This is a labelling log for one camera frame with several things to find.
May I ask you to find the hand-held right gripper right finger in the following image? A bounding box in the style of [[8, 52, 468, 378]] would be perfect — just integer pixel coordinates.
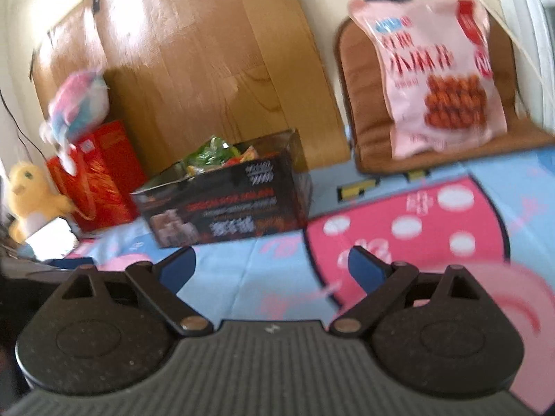
[[330, 245, 484, 334]]

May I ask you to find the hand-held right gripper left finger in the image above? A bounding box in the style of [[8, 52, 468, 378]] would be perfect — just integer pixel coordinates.
[[61, 246, 213, 336]]

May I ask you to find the black cardboard box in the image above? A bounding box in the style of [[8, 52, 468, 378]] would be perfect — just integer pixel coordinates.
[[130, 128, 313, 249]]

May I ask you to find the bright green snack packet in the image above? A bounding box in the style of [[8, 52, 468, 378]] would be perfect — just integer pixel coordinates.
[[184, 136, 241, 170]]

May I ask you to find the orange red snack packet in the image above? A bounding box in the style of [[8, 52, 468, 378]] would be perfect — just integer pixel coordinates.
[[230, 145, 263, 165]]

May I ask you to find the yellow duck plush toy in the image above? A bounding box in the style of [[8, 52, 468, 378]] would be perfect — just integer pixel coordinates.
[[8, 161, 74, 243]]

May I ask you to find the blue pig printed blanket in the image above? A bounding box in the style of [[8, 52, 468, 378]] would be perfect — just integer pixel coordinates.
[[43, 145, 555, 416]]

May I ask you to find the red gift bag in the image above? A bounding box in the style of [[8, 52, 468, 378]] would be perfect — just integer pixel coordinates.
[[47, 120, 149, 232]]

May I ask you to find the pastel unicorn plush toy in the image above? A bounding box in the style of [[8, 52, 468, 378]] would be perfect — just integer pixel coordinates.
[[39, 69, 110, 170]]

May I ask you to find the wooden headboard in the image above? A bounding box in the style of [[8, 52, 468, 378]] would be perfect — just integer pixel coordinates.
[[32, 0, 352, 172]]

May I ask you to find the large pink snack bag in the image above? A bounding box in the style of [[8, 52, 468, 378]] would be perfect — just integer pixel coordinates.
[[348, 0, 508, 160]]

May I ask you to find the thin black cable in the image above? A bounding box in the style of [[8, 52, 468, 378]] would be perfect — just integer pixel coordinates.
[[0, 91, 48, 170]]

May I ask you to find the white window frame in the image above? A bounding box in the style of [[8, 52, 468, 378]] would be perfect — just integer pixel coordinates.
[[490, 0, 555, 126]]

